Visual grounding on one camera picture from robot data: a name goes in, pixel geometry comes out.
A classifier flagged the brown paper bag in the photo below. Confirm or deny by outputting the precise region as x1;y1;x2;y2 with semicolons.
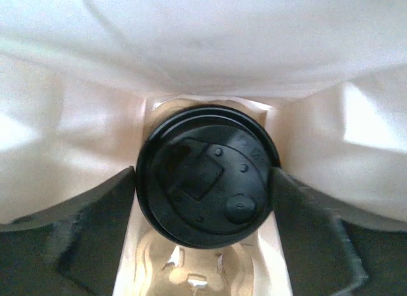
0;0;407;296

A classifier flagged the black cup lid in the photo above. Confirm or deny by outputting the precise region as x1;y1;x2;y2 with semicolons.
136;105;280;249

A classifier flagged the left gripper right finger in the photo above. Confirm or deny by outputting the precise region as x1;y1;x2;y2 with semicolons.
270;168;406;295

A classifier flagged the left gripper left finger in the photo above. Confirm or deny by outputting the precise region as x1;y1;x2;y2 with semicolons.
1;167;135;295

